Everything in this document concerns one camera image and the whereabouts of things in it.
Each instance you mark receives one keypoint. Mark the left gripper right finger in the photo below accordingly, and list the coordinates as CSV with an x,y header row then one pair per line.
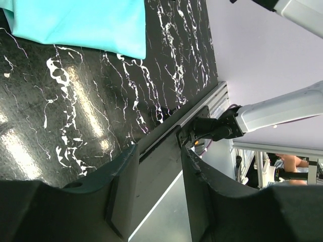
x,y
222,209

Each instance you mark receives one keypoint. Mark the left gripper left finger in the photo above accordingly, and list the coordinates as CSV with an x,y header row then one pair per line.
x,y
97,207

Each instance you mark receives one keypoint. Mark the teal t shirt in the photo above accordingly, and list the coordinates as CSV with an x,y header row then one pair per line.
x,y
114,26

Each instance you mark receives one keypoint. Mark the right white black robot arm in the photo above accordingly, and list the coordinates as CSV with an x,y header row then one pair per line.
x,y
301,104

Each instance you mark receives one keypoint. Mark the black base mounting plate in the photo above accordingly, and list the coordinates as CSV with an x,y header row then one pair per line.
x,y
160,165

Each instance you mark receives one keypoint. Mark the aluminium frame rail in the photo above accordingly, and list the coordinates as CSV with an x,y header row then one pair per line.
x,y
211,96

